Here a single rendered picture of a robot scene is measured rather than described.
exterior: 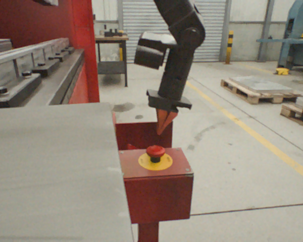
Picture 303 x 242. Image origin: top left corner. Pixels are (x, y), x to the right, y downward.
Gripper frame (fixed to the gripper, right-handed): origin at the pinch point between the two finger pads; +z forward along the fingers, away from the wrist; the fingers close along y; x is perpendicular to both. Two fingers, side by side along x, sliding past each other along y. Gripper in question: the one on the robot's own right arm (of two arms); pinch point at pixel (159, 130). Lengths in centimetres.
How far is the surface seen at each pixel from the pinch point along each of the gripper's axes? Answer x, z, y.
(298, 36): -527, -113, -436
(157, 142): -4.3, 5.5, -1.7
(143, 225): 8.1, 23.1, -0.7
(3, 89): -0.4, -2.8, 36.3
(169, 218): 15.3, 12.7, -3.2
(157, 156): 12.0, 0.6, 2.2
